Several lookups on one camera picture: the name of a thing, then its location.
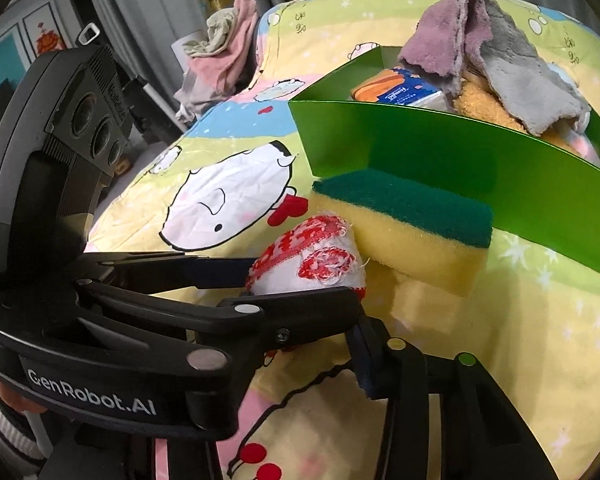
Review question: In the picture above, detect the green cardboard box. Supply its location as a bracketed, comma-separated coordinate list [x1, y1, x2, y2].
[289, 47, 600, 272]

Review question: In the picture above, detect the orange cookie plush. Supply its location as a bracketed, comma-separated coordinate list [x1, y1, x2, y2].
[452, 73, 583, 157]

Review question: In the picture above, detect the purple fluffy cloth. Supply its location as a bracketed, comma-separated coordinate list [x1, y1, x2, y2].
[398, 0, 591, 136]

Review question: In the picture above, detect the blue orange tissue pack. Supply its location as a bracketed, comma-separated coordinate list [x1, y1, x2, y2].
[351, 67, 446, 110]

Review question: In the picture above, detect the colourful cartoon bed sheet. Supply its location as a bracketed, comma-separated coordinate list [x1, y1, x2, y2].
[88, 0, 600, 479]

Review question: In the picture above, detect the pile of clothes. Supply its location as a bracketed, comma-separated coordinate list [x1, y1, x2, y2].
[174, 0, 259, 122]

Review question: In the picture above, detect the white board by curtain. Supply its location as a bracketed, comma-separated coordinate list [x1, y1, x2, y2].
[171, 29, 208, 74]

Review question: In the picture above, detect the person's left hand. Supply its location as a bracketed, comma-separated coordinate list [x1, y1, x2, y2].
[0, 381, 47, 414]

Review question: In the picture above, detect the yellow green sponge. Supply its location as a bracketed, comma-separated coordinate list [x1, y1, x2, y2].
[310, 168, 493, 297]

